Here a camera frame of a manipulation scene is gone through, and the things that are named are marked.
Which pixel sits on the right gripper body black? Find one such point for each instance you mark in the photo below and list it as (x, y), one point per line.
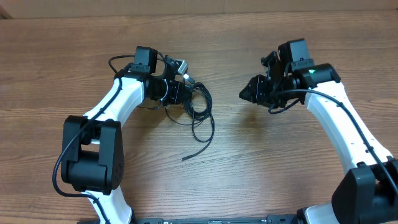
(280, 100)

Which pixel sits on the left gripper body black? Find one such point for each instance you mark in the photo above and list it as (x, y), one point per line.
(168, 91)

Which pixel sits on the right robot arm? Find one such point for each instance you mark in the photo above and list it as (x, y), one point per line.
(368, 191)

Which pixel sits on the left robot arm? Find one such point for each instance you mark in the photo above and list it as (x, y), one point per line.
(91, 164)

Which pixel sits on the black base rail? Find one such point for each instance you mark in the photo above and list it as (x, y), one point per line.
(214, 221)

